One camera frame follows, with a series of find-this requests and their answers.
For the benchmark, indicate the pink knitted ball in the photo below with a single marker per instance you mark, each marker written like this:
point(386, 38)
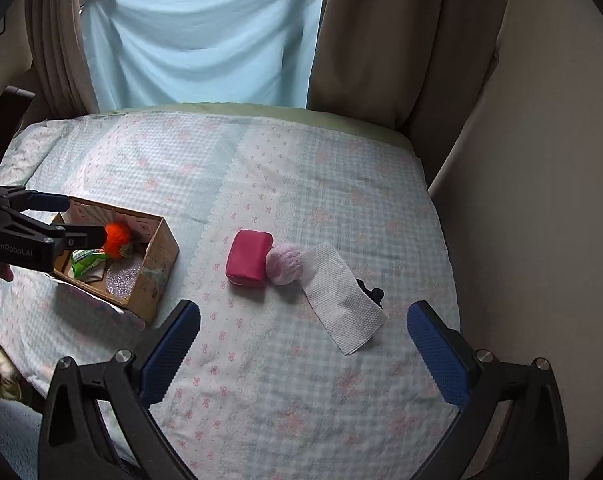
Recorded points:
point(284, 264)

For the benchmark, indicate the brown left curtain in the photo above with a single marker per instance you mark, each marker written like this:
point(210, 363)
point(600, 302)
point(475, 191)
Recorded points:
point(55, 41)

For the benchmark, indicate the cardboard box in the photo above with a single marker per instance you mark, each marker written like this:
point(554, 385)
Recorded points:
point(152, 239)

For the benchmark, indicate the magenta pouch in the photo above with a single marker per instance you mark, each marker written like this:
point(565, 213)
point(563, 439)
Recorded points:
point(246, 263)

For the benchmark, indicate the silver glitter round pad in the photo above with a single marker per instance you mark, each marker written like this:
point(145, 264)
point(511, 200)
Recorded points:
point(121, 276)

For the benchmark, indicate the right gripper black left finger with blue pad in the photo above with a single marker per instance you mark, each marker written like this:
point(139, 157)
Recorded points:
point(96, 423)

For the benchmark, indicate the light blue hanging cloth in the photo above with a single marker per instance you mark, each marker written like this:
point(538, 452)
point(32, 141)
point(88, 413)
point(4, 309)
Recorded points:
point(154, 52)

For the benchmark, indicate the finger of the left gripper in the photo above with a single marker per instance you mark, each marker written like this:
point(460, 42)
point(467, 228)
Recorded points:
point(19, 198)
point(35, 236)

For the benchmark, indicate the black hair scrunchie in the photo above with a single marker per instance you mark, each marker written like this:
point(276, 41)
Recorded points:
point(375, 294)

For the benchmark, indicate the green tissue packet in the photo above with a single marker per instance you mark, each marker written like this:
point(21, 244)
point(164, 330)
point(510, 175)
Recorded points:
point(84, 260)

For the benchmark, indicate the white paper towel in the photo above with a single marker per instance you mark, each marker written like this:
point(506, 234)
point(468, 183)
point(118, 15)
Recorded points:
point(349, 316)

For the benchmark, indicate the orange fluffy pompom strawberry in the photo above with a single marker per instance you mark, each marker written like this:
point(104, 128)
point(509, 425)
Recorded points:
point(119, 240)

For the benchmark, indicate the brown curtain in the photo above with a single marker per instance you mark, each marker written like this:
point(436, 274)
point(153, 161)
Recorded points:
point(412, 66)
point(55, 41)

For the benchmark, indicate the patterned blue bed quilt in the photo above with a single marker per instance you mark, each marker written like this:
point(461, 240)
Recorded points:
point(302, 246)

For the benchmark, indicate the brown right curtain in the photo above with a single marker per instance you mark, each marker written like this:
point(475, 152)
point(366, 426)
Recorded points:
point(412, 66)

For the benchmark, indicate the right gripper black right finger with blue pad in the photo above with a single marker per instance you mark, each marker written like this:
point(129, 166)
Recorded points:
point(509, 414)

